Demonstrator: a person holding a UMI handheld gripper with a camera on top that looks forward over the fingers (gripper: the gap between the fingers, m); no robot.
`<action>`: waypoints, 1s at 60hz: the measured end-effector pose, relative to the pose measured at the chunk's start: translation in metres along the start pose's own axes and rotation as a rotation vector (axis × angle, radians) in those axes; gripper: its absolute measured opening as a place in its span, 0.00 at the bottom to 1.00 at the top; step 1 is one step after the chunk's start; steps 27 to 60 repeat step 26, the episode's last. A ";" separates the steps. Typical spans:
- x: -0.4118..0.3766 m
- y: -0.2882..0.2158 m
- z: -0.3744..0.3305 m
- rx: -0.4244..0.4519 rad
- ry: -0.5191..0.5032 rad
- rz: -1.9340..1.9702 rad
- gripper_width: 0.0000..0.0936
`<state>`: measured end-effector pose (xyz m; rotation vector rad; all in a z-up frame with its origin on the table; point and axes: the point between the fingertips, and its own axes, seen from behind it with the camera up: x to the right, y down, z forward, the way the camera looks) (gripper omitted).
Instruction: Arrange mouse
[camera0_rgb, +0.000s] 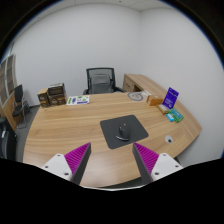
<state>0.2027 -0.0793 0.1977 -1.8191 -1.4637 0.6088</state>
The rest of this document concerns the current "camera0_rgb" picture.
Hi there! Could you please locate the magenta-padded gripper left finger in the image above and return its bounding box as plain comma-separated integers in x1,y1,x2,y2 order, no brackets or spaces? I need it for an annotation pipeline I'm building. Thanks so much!
40,142,92,186

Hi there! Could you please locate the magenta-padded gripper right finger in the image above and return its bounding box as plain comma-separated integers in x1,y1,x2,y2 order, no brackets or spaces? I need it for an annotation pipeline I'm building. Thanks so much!
132,142,184,185

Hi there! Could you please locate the black computer mouse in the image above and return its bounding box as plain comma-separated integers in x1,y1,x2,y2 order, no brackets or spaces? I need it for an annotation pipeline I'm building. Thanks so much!
115,122,132,142

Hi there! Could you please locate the dark grey mouse pad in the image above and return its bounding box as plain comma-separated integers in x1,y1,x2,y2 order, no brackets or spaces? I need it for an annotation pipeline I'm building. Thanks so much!
99,114,150,150

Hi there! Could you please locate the teal flat pack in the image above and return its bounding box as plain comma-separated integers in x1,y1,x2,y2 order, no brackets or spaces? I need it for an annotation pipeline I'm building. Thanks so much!
165,113,176,123

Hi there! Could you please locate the green flat pack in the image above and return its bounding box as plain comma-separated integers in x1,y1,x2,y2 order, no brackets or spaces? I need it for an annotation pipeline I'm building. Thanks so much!
169,108,185,124

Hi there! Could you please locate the small flat wooden box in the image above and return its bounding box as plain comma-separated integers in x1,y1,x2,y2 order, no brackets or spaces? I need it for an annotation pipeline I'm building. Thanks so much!
156,103,171,115

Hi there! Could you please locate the black padded office chair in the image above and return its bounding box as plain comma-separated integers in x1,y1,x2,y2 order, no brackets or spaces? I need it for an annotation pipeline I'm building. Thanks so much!
0,117,18,161

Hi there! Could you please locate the wide brown cardboard box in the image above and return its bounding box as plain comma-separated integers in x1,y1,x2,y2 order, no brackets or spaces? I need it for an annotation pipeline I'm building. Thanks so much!
48,93,68,107

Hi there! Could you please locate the small orange-brown box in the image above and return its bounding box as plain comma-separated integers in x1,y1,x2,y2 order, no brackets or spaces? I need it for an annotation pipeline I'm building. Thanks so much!
146,94,164,107

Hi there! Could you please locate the purple packaging card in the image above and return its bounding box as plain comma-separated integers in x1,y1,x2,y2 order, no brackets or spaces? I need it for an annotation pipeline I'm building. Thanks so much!
161,86,180,110

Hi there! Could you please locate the white printed paper sheet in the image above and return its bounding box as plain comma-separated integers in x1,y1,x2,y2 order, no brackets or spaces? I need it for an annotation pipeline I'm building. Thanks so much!
65,94,91,106

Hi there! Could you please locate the narrow brown cardboard box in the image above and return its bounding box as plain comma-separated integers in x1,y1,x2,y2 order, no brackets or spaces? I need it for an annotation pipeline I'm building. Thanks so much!
36,87,51,109

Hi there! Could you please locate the round grey disc in bag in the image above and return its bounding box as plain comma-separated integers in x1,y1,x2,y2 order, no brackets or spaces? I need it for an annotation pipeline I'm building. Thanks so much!
127,91,144,102

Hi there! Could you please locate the black cardboard box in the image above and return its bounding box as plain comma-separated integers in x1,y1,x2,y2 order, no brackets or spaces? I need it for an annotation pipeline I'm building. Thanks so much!
47,82,66,97

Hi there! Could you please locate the black visitor chair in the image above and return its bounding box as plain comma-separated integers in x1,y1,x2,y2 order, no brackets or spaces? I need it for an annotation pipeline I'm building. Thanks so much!
11,84,32,129

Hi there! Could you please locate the wooden side cabinet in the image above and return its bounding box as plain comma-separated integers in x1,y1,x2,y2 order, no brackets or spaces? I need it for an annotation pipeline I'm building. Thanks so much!
122,73,168,98

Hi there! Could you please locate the grey backpack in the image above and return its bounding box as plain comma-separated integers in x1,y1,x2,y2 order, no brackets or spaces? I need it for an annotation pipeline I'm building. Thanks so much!
90,73,112,94

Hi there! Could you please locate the wooden shelf unit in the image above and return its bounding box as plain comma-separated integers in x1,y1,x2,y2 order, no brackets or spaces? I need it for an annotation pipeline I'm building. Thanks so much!
0,53,26,131

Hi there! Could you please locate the black mesh office chair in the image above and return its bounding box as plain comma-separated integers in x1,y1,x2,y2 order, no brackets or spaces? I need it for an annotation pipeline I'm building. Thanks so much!
82,67,125,96

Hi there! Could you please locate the white round cable grommet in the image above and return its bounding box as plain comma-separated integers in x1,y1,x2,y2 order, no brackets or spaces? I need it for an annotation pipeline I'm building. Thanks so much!
164,134,175,145

